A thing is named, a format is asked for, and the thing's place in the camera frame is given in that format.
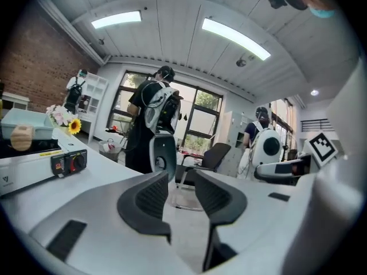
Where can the blue face mask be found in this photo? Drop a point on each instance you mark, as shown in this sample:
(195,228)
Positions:
(322,12)

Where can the black office chair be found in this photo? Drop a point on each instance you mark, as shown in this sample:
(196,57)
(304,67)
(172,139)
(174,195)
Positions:
(215,156)

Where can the grey metal lockers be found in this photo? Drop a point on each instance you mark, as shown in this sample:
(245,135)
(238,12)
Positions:
(236,130)

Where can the white portable gas stove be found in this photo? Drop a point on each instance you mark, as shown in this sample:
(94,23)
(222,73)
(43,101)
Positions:
(25,170)

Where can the white open shelf unit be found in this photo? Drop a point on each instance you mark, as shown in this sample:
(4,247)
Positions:
(96,96)

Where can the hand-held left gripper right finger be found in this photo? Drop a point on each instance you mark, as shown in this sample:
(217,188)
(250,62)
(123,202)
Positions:
(258,219)

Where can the low white cabinet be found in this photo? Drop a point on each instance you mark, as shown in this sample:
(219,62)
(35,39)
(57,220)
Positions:
(15,100)

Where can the artificial flower bouquet with sunflower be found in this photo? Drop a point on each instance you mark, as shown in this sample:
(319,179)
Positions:
(67,120)

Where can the ceiling dome camera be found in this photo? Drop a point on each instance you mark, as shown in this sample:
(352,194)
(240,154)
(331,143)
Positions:
(241,62)

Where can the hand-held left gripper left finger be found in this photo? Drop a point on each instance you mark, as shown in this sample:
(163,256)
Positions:
(109,211)

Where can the black framed window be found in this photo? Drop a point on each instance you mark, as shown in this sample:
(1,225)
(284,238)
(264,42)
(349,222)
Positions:
(200,116)

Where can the light blue plastic tray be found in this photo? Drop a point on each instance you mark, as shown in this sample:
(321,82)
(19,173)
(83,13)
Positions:
(28,119)

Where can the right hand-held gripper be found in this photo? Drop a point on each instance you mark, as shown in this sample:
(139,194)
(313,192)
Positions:
(286,169)

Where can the person's white shirt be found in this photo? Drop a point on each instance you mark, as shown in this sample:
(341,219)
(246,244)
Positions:
(347,125)

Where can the round recessed ceiling light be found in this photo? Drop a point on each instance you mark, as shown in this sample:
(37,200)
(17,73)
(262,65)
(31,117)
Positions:
(314,92)

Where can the black wall vent grille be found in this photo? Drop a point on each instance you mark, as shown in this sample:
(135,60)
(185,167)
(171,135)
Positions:
(316,125)

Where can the long ceiling light panel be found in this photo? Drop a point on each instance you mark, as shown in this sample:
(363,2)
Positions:
(235,38)
(117,19)

